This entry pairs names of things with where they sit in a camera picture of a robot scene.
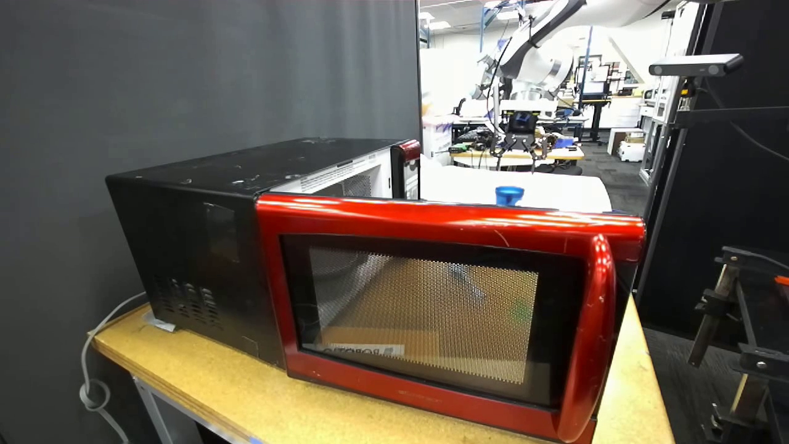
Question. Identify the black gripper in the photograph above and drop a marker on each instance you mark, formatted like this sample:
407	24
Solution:
521	121

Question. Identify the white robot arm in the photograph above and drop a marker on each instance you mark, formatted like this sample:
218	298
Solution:
534	29

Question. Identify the blue plastic cup bowl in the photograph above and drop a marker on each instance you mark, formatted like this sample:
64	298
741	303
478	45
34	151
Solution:
509	196

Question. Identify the white table cloth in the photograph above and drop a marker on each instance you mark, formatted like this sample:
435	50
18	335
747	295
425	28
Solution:
546	191

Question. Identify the microwave door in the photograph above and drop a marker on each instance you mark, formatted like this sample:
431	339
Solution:
492	313

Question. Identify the black red microwave oven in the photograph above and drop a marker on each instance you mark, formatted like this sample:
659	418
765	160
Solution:
193	227

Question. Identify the black clamp tripod rig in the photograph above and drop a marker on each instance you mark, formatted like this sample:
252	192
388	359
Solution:
753	298

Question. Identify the black camera on stand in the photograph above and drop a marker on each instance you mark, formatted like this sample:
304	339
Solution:
696	65

